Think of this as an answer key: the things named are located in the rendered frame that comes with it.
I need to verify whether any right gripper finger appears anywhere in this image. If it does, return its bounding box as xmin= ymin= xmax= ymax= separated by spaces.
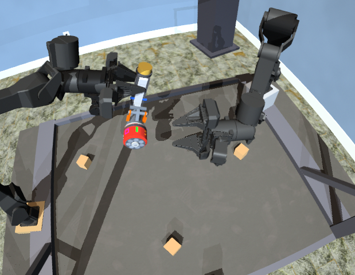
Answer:
xmin=172 ymin=134 xmax=200 ymax=157
xmin=173 ymin=104 xmax=206 ymax=130

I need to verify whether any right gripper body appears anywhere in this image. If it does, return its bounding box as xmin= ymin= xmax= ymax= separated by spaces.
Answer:
xmin=197 ymin=99 xmax=237 ymax=160

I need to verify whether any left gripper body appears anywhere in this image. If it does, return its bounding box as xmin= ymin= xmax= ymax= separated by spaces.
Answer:
xmin=78 ymin=52 xmax=118 ymax=119

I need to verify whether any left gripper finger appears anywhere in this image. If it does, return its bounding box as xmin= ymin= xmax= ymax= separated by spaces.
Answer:
xmin=117 ymin=61 xmax=136 ymax=82
xmin=115 ymin=80 xmax=145 ymax=106

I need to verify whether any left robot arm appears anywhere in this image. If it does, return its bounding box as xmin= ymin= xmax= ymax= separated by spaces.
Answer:
xmin=0 ymin=35 xmax=100 ymax=227

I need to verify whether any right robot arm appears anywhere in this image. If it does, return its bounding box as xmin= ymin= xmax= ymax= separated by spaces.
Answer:
xmin=209 ymin=7 xmax=299 ymax=166

